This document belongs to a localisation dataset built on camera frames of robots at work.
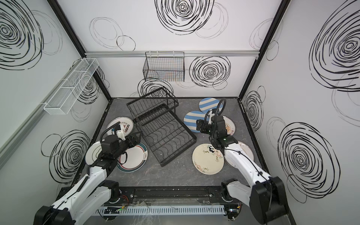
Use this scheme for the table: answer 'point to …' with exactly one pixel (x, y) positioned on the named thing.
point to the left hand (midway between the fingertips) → (136, 134)
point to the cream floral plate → (207, 160)
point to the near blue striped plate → (190, 120)
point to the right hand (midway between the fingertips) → (201, 122)
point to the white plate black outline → (93, 152)
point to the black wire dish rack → (165, 134)
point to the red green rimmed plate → (137, 157)
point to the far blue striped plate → (209, 103)
